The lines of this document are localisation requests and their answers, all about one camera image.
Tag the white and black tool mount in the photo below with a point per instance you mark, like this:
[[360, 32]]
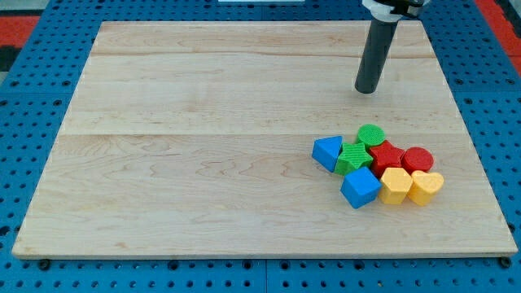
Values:
[[394, 10]]

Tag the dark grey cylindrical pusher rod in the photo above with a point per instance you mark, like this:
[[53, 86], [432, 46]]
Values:
[[378, 43]]

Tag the red star block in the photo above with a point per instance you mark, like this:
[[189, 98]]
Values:
[[385, 156]]

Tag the green star block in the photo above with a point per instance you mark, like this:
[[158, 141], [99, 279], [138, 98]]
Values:
[[351, 158]]

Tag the green cylinder block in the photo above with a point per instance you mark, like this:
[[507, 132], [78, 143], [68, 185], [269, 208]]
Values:
[[370, 135]]

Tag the blue triangle block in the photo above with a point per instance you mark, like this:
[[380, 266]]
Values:
[[326, 151]]

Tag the red cylinder block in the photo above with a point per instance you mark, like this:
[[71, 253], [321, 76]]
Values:
[[417, 159]]

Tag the yellow hexagon block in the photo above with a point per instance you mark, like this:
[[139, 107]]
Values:
[[396, 183]]

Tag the blue cube block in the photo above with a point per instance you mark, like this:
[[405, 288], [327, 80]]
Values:
[[360, 187]]

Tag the yellow heart block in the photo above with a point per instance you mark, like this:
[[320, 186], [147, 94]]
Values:
[[425, 186]]

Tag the wooden board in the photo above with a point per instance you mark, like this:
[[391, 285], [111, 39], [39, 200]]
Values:
[[193, 140]]

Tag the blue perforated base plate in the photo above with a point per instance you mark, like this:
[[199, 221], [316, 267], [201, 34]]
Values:
[[39, 85]]

